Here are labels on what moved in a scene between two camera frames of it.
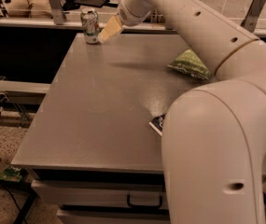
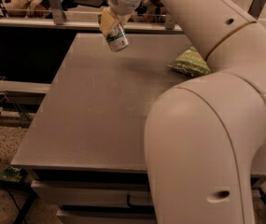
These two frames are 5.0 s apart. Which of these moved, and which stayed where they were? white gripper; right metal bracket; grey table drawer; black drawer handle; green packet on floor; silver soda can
Moved: silver soda can; white gripper
Stayed: green packet on floor; grey table drawer; black drawer handle; right metal bracket
